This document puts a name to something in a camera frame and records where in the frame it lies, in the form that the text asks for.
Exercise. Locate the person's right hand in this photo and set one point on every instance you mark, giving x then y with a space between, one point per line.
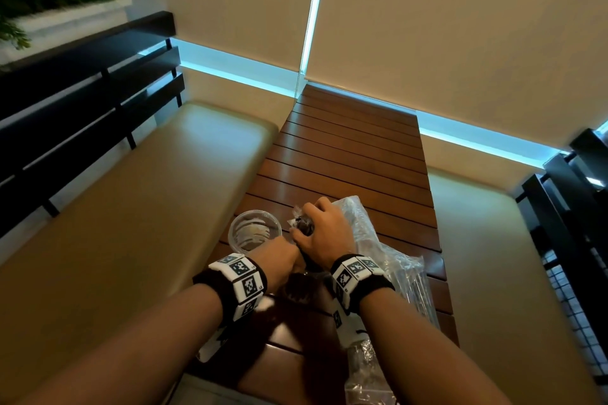
332 238

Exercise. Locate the person's left hand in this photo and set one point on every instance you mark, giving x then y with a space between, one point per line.
278 262

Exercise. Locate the black straw bundle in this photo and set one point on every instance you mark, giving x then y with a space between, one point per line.
302 224

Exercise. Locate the transparent plastic cup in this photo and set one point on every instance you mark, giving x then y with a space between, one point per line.
290 295
254 229

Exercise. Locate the clear plastic zip bag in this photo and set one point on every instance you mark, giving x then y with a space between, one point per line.
404 276

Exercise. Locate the person's right forearm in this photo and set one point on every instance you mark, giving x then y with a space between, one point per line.
418 357

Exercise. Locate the person's left forearm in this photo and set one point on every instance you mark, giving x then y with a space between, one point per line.
142 352

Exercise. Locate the black wristband with white markers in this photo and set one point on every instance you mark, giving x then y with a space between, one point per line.
209 283
375 288

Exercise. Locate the black slatted bench backrest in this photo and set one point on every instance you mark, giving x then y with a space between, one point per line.
71 124
570 210

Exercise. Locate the beige roller blind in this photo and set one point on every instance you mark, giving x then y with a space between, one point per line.
237 1
451 29

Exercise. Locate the white planter ledge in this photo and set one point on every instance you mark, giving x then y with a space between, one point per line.
71 20

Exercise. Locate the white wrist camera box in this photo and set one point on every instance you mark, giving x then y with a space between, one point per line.
209 350
349 333

